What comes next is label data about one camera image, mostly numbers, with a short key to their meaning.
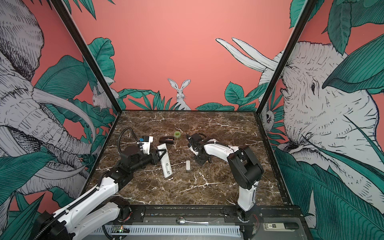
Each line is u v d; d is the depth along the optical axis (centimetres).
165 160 76
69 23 74
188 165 91
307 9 70
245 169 49
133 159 61
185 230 70
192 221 72
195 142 74
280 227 69
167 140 101
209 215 75
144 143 70
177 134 107
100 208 58
